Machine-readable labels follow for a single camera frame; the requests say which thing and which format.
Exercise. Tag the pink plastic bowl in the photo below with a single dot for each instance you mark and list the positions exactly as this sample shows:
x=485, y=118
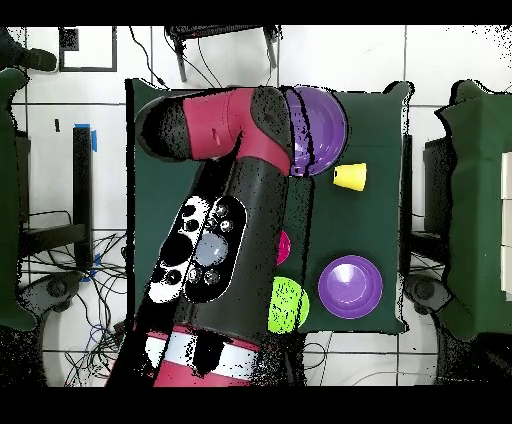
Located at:
x=284, y=248

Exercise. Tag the yellow plastic cup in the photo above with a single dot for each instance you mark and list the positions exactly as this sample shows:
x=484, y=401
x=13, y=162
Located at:
x=352, y=176

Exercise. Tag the purple plastic bowl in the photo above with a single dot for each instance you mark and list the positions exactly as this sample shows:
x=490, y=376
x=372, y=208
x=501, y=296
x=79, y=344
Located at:
x=350, y=288
x=324, y=128

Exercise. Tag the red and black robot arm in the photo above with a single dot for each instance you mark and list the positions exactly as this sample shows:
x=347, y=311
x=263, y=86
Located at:
x=216, y=120

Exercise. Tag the dark green table cloth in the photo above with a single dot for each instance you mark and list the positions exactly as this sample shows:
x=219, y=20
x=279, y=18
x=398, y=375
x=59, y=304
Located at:
x=352, y=216

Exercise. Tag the green plastic bowl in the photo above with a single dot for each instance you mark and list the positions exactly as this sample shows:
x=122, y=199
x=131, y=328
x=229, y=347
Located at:
x=296, y=308

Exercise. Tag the blue tape piece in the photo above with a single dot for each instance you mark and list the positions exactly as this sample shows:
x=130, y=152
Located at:
x=96, y=260
x=94, y=142

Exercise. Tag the black cabinet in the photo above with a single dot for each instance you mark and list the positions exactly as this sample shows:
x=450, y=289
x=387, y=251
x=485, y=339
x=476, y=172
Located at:
x=438, y=180

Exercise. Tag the grey office chair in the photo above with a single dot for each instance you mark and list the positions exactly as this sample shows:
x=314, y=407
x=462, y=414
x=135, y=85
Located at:
x=426, y=290
x=56, y=288

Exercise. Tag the green covered side table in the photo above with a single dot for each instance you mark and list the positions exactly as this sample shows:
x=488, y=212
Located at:
x=8, y=200
x=476, y=200

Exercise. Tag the black bench frame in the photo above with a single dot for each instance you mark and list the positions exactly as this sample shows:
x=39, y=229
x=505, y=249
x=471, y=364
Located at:
x=82, y=180

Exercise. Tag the black square frame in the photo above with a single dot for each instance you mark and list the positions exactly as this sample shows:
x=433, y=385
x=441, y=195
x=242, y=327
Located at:
x=68, y=39

